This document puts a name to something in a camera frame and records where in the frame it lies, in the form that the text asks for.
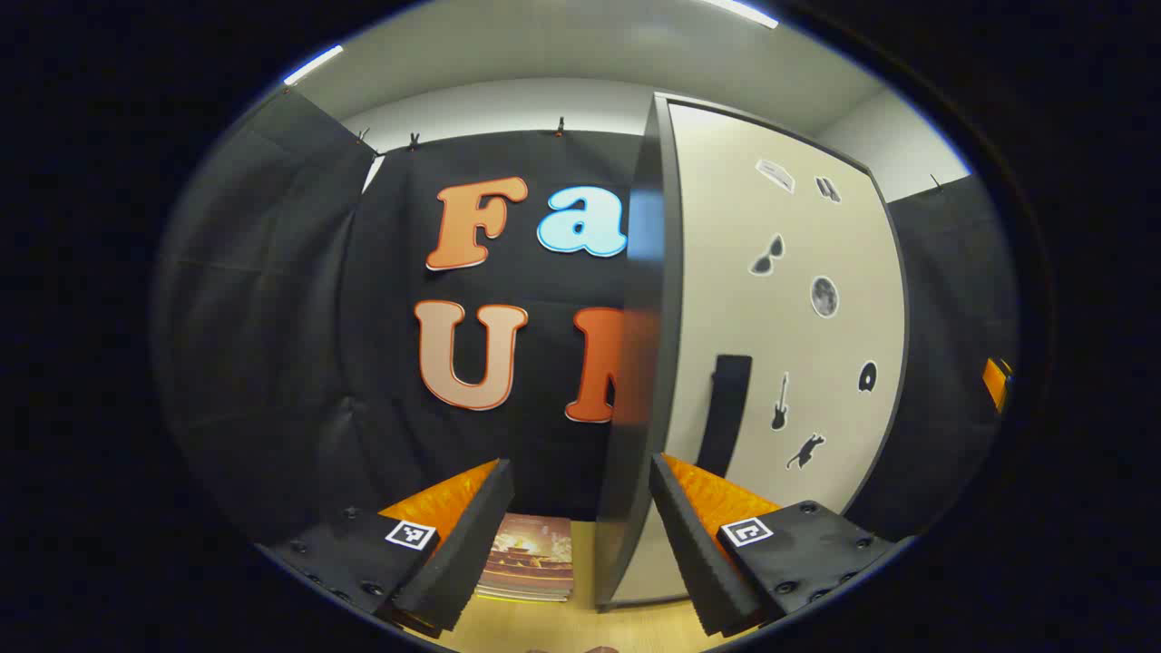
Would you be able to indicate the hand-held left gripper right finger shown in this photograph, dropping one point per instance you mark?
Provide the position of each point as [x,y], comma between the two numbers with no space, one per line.
[694,544]

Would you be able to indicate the ceiling light strip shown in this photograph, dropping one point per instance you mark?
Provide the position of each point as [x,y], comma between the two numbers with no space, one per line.
[742,12]
[313,63]

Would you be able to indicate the brown cover book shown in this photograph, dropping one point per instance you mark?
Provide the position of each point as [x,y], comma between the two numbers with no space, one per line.
[531,558]

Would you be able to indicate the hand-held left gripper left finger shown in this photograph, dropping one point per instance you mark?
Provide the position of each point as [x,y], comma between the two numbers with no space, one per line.
[467,535]

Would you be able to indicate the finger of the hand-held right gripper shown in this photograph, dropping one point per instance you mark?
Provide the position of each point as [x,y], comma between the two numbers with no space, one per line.
[996,381]

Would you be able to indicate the beige cabinet door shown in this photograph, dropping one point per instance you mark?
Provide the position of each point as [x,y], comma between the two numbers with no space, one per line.
[726,272]

